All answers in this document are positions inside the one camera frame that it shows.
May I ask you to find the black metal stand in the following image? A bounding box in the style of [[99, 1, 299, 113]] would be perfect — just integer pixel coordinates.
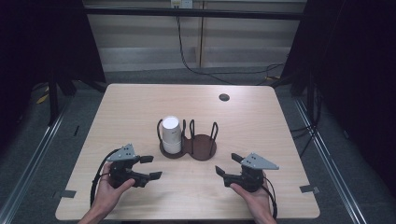
[[47, 73, 61, 126]]

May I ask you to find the black horizontal bar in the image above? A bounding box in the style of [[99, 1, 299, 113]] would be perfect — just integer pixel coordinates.
[[83, 7, 307, 21]]

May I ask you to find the person's right hand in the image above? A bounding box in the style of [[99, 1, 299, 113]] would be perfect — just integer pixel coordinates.
[[230, 172, 276, 218]]

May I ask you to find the long black floor cable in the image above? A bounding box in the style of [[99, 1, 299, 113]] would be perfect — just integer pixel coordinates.
[[175, 15, 286, 87]]

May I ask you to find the right hand-held gripper black cable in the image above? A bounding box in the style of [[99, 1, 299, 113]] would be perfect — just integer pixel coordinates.
[[262, 176, 278, 220]]

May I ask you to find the yellow floor strip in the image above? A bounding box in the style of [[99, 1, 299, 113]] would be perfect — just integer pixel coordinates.
[[35, 87, 50, 105]]

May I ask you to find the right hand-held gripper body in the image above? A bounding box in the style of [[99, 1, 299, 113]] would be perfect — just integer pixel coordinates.
[[223, 152, 280, 193]]

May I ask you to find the hand-held gripper black cable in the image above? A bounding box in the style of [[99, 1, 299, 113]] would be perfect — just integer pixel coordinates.
[[262, 176, 278, 220], [90, 148, 120, 208]]

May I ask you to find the person's left hand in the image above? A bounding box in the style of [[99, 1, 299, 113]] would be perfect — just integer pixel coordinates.
[[92, 162, 136, 216]]

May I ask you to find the flower print paper cup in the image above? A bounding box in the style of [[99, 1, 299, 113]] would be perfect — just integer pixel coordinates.
[[162, 115, 182, 144]]

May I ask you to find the bundle of black cables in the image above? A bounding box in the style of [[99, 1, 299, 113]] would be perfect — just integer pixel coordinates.
[[290, 83, 323, 158]]

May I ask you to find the metal floor rail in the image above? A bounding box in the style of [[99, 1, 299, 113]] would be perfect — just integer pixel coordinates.
[[0, 101, 74, 224], [292, 97, 370, 224]]

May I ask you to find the left hand-held gripper black cable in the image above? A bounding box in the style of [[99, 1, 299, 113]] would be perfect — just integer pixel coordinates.
[[90, 148, 120, 208]]

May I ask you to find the white wall outlet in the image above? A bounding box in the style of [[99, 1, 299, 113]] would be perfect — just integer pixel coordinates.
[[170, 0, 194, 9]]

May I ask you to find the grey tape strip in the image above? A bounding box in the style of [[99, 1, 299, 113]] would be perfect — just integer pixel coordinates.
[[52, 189, 78, 200], [299, 185, 320, 194]]

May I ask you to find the white paper cup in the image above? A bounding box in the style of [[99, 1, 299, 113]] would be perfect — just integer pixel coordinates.
[[163, 141, 182, 155]]

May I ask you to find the dark brown wire cup holder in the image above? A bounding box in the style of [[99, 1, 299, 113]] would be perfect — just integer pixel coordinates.
[[156, 118, 219, 162]]

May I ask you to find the dark curtain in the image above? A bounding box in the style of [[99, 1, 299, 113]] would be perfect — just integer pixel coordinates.
[[281, 0, 396, 197], [0, 0, 106, 147]]

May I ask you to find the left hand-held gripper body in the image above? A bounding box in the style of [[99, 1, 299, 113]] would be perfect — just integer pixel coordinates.
[[106, 143, 149, 189]]

